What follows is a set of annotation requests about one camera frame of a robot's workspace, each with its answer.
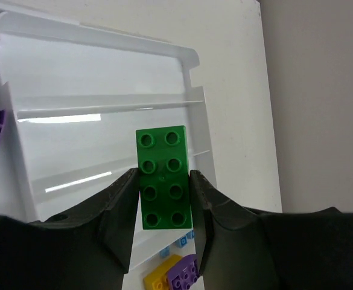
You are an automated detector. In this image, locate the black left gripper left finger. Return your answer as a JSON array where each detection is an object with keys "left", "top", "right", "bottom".
[{"left": 0, "top": 168, "right": 138, "bottom": 289}]

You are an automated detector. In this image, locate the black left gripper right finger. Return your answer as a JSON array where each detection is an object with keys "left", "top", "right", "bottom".
[{"left": 189, "top": 170, "right": 353, "bottom": 289}]

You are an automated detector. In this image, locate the yellow lego brick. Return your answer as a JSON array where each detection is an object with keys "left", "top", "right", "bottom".
[{"left": 143, "top": 254, "right": 182, "bottom": 290}]

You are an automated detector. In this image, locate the green long lego brick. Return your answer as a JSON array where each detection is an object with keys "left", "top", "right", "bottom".
[{"left": 136, "top": 125, "right": 192, "bottom": 230}]

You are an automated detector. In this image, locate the white divided tray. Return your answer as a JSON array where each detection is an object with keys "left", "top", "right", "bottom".
[{"left": 0, "top": 0, "right": 218, "bottom": 274}]

